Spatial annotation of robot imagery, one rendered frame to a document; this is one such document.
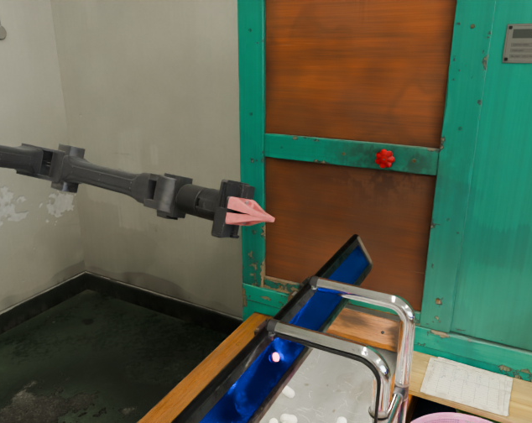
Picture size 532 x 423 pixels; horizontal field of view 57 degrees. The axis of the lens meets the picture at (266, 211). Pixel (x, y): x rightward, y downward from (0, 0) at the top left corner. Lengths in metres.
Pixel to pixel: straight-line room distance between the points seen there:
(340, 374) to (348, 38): 0.77
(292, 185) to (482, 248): 0.46
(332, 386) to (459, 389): 0.27
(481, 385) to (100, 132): 2.30
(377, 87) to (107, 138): 1.97
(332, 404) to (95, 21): 2.24
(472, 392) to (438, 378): 0.07
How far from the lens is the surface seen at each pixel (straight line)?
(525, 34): 1.08
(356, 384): 1.21
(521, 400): 1.21
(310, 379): 1.21
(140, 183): 1.01
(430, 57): 1.10
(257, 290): 1.38
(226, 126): 2.32
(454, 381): 1.21
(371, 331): 1.23
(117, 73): 2.73
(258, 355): 0.65
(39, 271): 3.11
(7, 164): 1.19
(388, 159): 1.11
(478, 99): 1.08
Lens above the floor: 1.48
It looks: 19 degrees down
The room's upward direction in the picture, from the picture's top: straight up
